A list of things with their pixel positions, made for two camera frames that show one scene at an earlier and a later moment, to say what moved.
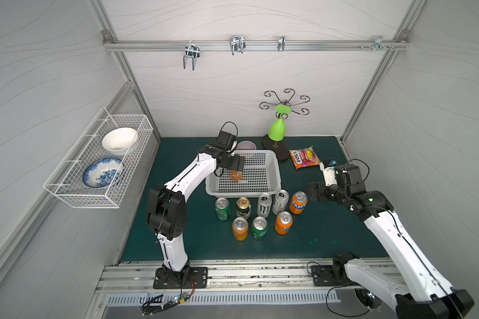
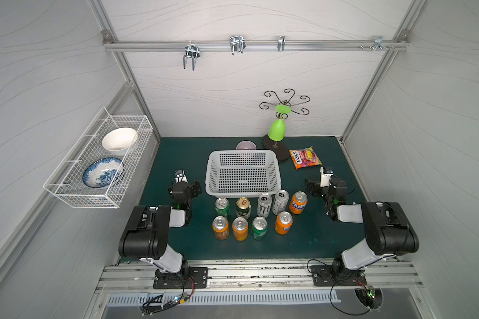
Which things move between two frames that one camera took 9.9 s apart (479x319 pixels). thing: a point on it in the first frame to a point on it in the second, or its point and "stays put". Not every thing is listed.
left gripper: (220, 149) to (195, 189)
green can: (223, 208) stays put
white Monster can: (265, 200) stays put
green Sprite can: (259, 227) stays put
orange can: (235, 175) to (221, 226)
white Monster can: (280, 200) stays put
